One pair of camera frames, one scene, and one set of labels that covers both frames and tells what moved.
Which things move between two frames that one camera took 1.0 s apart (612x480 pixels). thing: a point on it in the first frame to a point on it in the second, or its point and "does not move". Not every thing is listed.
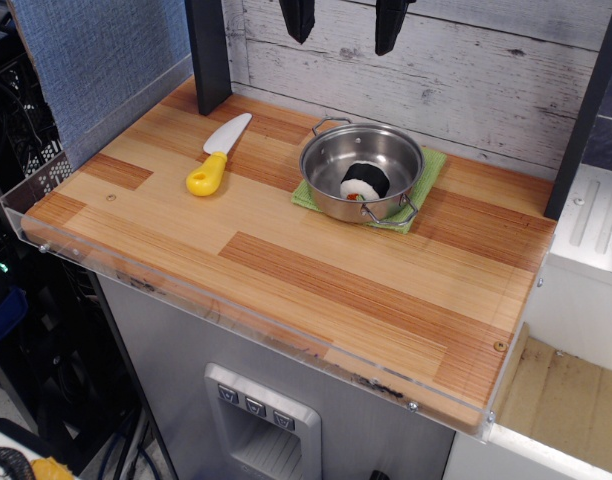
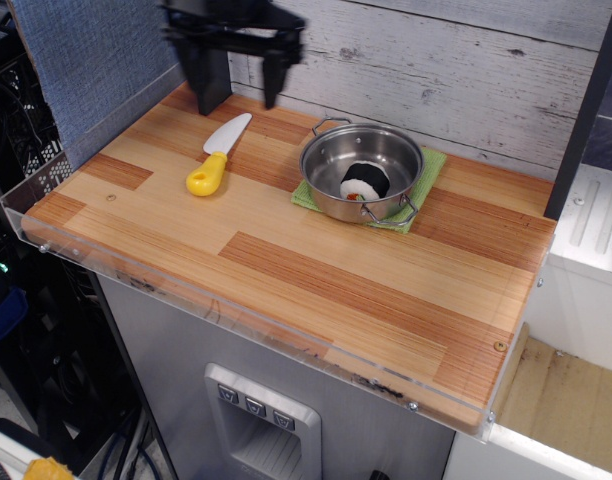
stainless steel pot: (337, 142) does not move
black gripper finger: (389, 18) to (275, 66)
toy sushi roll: (364, 181) does not move
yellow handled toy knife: (208, 176) does not move
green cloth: (403, 220) does not move
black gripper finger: (299, 17) to (207, 72)
